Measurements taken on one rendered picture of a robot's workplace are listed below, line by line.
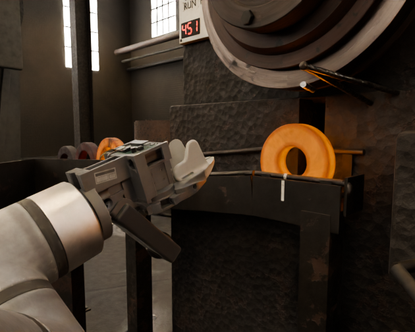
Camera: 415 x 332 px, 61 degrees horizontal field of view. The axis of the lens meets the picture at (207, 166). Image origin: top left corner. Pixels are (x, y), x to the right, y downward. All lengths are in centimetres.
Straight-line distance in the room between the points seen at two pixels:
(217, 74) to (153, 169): 63
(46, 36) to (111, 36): 208
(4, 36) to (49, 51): 815
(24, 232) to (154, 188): 15
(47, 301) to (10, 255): 5
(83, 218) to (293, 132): 46
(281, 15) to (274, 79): 14
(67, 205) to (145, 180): 9
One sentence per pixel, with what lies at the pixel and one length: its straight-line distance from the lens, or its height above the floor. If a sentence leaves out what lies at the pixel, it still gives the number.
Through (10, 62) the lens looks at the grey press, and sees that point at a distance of 317.
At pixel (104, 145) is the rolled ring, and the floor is 74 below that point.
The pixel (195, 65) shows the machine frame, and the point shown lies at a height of 99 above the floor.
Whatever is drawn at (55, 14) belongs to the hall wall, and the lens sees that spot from 1164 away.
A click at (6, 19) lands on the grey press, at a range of 323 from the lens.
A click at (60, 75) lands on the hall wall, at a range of 1132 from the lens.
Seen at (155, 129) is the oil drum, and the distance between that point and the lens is 347.
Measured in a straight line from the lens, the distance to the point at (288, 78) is 70.
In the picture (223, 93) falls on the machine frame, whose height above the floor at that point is 90.
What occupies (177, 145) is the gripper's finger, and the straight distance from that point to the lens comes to 51.
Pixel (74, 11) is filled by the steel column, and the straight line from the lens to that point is 777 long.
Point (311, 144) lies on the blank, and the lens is 69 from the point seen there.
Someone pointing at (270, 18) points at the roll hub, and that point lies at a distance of 64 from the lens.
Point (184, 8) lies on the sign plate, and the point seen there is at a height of 116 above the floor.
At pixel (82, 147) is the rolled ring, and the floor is 73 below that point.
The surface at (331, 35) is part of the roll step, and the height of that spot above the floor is 96.
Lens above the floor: 80
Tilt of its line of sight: 6 degrees down
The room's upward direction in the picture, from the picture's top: straight up
